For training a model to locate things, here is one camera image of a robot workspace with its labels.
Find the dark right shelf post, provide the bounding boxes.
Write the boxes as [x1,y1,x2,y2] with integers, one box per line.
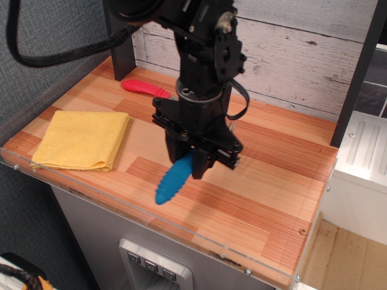
[330,0,386,148]

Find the orange sponge piece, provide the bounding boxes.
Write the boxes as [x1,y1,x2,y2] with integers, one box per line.
[39,277,55,290]

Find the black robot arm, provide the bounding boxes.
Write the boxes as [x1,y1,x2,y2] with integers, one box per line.
[105,1,246,179]

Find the grey cabinet front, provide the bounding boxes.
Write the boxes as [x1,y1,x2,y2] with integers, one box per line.
[53,187,272,289]

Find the blue handled metal fork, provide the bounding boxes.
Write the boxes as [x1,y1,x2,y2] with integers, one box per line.
[154,122,238,207]

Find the black braided cable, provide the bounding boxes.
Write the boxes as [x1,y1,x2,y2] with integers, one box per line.
[5,0,143,68]

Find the silver dispenser button panel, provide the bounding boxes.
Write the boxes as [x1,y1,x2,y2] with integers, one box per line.
[119,238,194,289]

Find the dark shelf post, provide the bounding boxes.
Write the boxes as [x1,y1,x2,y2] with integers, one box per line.
[330,0,386,148]
[103,1,136,81]

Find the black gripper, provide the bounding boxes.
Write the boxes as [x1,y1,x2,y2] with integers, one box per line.
[152,97,226,179]

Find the dark left shelf post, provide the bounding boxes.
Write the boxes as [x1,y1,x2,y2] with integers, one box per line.
[103,1,136,81]

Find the yellow folded cloth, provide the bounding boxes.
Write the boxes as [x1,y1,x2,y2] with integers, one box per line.
[30,111,130,172]

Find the red handled metal spoon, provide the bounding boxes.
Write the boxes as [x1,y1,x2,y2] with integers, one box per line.
[121,79,178,100]

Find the clear acrylic edge guard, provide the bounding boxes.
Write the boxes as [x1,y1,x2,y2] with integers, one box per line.
[1,148,304,289]

